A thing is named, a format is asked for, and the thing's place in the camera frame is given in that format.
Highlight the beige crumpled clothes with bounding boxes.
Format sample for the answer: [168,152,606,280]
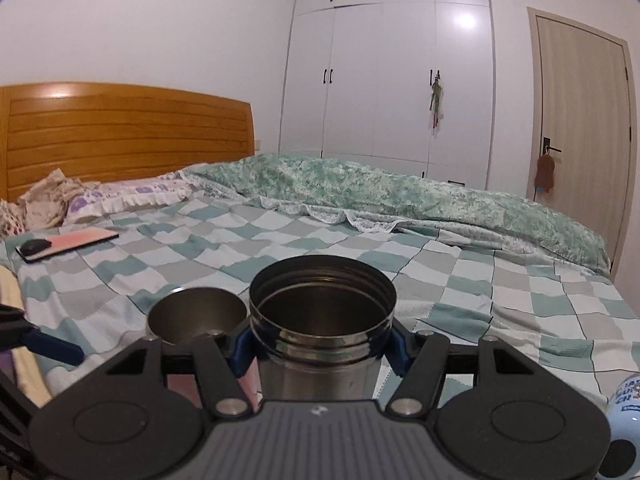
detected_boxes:
[0,168,100,240]

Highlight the light blue ceramic cup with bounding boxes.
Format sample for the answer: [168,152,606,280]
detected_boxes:
[597,374,640,480]

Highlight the pink smartphone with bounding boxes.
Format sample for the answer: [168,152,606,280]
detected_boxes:
[16,226,119,263]

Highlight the black door handle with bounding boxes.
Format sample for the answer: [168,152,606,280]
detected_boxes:
[541,136,562,158]

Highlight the green floral quilt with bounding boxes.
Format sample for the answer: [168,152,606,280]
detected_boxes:
[178,154,611,276]

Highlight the hanging ornament on wardrobe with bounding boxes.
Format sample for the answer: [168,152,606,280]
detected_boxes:
[430,70,444,131]

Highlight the purple floral pillow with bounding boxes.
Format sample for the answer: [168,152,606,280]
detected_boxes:
[64,178,193,224]

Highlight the beige wooden door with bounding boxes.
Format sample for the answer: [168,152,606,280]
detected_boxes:
[527,8,638,272]

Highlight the checkered bed sheet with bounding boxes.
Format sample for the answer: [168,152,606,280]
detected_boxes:
[1,197,639,404]

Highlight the white wardrobe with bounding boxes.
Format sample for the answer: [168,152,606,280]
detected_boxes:
[279,0,495,188]

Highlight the silver steel cup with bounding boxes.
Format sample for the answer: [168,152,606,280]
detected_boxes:
[250,255,397,402]

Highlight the brown plush toy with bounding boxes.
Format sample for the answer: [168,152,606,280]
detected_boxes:
[534,152,555,193]

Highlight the wooden headboard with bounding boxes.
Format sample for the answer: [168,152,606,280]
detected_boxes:
[1,81,255,202]

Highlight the pink steel cup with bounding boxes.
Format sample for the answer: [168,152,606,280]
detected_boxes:
[145,286,264,411]

